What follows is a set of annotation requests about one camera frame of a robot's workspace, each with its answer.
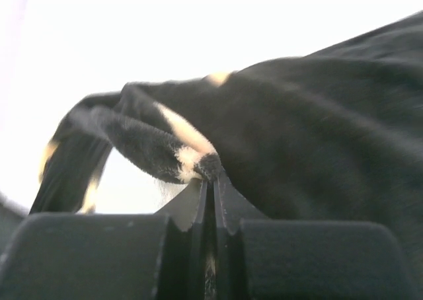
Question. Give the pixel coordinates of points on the black pillowcase with beige flowers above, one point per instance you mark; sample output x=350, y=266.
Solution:
x=335, y=135

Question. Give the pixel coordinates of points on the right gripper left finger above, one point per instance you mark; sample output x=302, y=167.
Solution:
x=132, y=256

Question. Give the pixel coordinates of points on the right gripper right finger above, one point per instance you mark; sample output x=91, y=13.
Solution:
x=260, y=258

